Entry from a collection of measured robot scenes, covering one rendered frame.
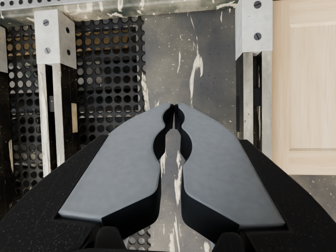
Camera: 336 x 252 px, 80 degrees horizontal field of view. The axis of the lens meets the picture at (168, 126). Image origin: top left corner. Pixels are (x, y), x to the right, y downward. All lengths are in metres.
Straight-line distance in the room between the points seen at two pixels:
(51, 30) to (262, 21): 0.48
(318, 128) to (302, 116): 0.05
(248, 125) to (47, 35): 0.51
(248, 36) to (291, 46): 0.13
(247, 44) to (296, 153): 0.28
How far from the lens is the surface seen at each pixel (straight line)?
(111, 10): 0.59
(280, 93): 0.55
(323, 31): 0.62
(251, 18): 0.51
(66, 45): 0.60
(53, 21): 0.60
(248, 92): 0.47
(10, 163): 0.74
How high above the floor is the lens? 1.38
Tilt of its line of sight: 30 degrees down
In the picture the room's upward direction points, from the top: 177 degrees counter-clockwise
